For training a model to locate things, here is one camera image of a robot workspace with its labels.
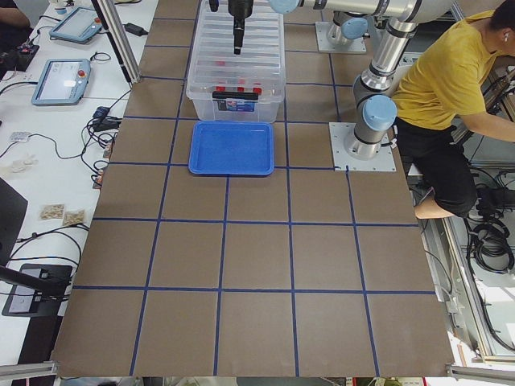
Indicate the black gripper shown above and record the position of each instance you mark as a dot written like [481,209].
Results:
[240,9]

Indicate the clear plastic box lid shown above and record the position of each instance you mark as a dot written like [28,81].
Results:
[262,59]

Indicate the clear plastic storage box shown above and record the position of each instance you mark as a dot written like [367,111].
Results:
[264,109]

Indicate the blue plastic tray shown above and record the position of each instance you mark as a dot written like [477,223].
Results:
[232,148]

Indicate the black power adapter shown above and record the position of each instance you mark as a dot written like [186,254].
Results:
[135,29]

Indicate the far teach pendant tablet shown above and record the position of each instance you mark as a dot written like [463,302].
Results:
[77,27]

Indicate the teach pendant tablet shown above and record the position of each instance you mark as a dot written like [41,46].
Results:
[62,82]
[77,27]

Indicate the near teach pendant tablet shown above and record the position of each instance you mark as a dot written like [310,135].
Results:
[62,82]

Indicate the person in yellow shirt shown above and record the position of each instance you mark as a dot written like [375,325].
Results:
[443,84]

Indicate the small bag of parts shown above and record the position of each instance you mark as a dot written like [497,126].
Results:
[53,211]

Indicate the black monitor stand base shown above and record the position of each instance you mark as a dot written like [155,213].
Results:
[37,289]

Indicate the black box latch handle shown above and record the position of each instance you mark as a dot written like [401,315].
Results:
[246,96]

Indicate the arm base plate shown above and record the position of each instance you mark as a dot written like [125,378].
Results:
[349,154]
[357,47]

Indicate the aluminium frame post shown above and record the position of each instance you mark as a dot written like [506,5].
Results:
[112,24]

